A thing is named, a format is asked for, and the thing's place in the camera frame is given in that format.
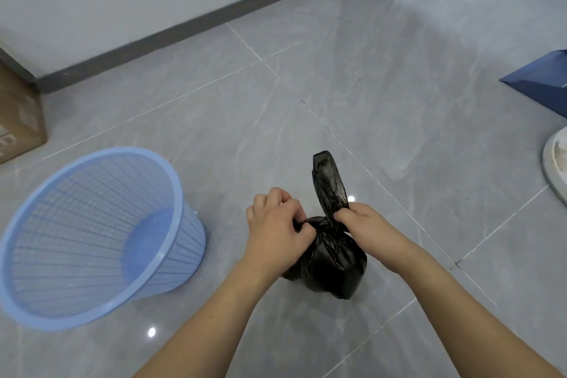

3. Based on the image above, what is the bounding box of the white round base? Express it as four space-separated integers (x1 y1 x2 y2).
542 126 567 206

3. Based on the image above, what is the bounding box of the brown cardboard box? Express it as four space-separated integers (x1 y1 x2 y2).
0 61 48 165

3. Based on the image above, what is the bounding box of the person's left hand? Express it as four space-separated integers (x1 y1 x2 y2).
246 187 317 277

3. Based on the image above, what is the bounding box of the person's right hand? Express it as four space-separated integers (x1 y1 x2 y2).
333 202 413 276

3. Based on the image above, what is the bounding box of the blue dustpan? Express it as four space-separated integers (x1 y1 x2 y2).
499 49 567 119

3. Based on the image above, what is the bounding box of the black plastic garbage bag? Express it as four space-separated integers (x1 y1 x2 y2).
280 150 368 300

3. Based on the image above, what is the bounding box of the blue plastic mesh wastebasket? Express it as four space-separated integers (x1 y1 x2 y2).
0 146 207 332

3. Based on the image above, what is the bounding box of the person's right forearm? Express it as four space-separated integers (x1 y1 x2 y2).
390 238 564 378

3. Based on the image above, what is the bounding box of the person's left forearm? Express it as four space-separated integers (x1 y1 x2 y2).
132 254 284 378

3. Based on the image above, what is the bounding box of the dark grey baseboard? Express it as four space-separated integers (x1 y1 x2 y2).
35 0 349 95

